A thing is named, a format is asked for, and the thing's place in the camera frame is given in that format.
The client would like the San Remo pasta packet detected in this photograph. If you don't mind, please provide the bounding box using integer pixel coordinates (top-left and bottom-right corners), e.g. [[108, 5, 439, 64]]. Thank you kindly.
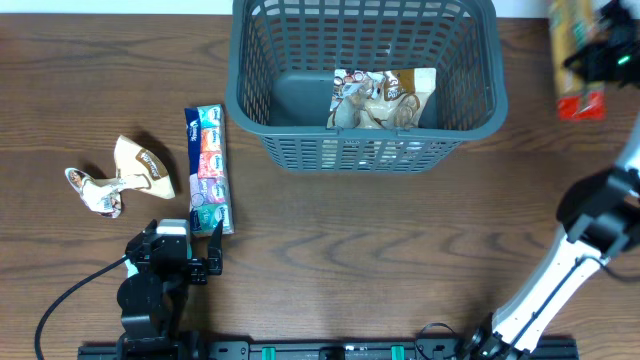
[[548, 0, 606, 122]]

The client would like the beige brown snack pouch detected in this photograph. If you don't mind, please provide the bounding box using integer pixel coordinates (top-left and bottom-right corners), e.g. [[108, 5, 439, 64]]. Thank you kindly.
[[368, 68, 437, 130]]

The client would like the beige snack bag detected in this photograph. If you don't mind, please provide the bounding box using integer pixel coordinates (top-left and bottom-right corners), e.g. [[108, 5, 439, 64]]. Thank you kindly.
[[327, 69, 385, 129], [65, 135, 175, 218]]

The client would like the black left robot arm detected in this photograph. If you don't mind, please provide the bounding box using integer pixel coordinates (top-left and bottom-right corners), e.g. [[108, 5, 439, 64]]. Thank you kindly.
[[116, 219, 223, 360]]

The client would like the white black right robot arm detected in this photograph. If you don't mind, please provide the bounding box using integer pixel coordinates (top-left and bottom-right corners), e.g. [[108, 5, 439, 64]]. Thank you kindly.
[[454, 1, 639, 359]]

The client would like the Kleenex tissue multipack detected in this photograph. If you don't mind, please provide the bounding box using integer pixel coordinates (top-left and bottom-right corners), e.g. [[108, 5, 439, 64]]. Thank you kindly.
[[185, 104, 235, 236]]

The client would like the grey plastic basket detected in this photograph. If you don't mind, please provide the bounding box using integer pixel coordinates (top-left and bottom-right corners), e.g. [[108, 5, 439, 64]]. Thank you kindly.
[[226, 0, 508, 173]]

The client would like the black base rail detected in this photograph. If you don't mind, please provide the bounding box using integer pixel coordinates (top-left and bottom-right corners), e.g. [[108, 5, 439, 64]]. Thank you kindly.
[[77, 338, 580, 360]]

